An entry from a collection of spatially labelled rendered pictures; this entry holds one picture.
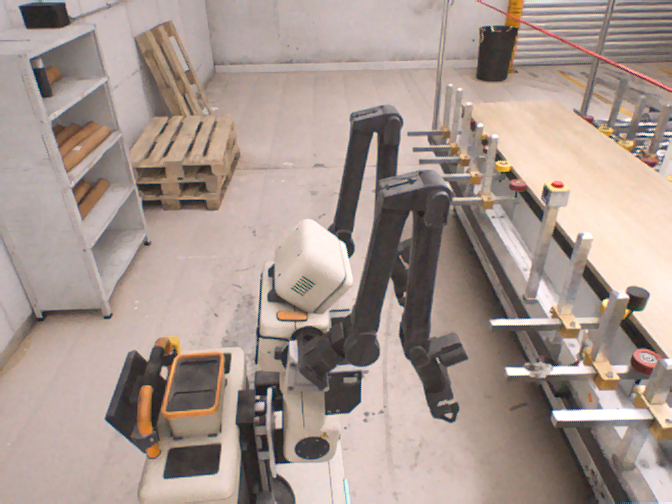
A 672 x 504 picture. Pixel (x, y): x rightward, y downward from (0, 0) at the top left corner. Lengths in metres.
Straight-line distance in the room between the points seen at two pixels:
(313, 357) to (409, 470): 1.38
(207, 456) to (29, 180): 1.99
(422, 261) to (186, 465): 0.87
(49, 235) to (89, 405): 0.96
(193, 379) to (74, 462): 1.25
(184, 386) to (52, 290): 1.99
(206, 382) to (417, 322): 0.71
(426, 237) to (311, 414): 0.69
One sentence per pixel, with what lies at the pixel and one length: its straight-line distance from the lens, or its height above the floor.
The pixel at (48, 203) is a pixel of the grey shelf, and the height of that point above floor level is 0.80.
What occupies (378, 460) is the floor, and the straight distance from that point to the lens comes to 2.48.
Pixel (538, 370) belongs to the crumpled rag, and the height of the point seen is 0.87.
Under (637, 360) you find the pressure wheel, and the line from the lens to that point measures 1.82.
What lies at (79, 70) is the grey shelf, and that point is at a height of 1.28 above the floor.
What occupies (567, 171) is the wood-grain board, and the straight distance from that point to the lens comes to 3.02.
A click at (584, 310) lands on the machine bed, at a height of 0.69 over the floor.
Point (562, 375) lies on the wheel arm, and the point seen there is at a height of 0.85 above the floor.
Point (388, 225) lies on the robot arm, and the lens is 0.97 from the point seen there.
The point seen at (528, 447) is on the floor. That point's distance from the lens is 2.65.
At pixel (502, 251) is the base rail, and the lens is 2.57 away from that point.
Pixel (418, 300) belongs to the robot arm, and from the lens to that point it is 1.09.
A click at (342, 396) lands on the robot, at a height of 0.96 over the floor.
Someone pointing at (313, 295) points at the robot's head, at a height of 1.28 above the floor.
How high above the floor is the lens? 2.02
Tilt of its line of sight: 33 degrees down
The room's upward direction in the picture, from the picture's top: 1 degrees counter-clockwise
